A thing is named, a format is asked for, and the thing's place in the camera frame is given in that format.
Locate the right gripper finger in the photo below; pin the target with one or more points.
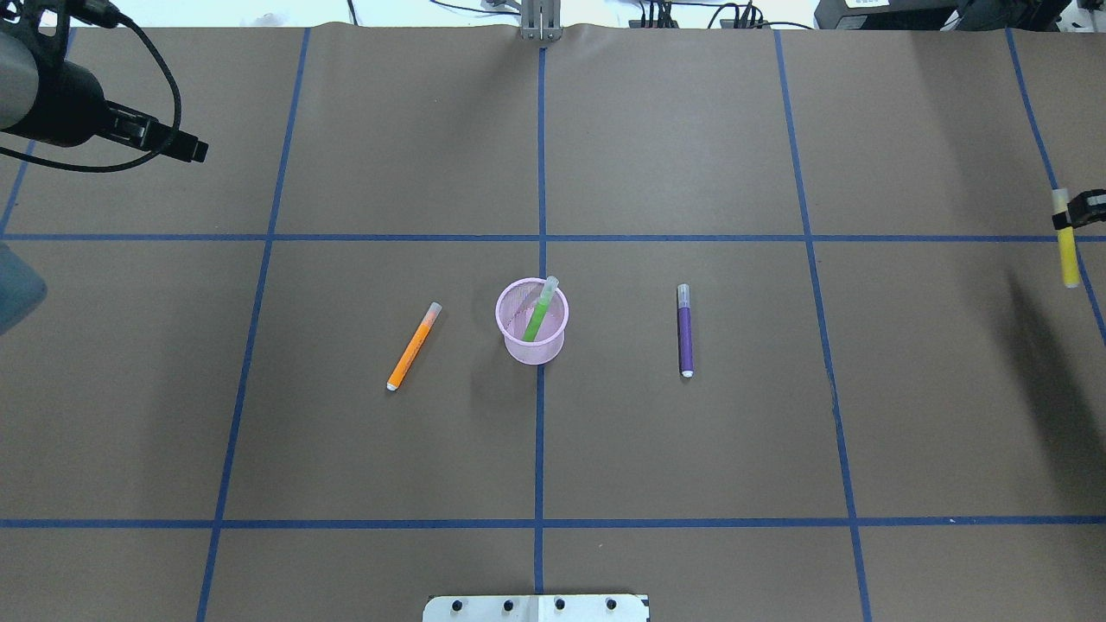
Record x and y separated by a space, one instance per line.
1084 209

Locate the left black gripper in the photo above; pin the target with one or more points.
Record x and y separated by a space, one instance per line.
62 105

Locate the yellow highlighter pen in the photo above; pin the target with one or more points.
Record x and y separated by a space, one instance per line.
1064 231

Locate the green highlighter pen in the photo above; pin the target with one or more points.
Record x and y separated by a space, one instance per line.
540 310

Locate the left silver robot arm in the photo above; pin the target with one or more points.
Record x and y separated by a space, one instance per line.
9 105

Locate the orange highlighter pen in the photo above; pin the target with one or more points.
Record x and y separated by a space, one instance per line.
411 351

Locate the pink mesh pen holder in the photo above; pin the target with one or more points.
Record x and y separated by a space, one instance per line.
512 313

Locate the purple marker pen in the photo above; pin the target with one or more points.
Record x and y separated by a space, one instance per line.
685 333

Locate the black box with label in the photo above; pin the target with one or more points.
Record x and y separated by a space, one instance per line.
883 15

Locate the aluminium frame post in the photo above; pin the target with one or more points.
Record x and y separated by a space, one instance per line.
540 20

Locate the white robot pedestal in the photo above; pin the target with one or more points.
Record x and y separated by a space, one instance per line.
537 607

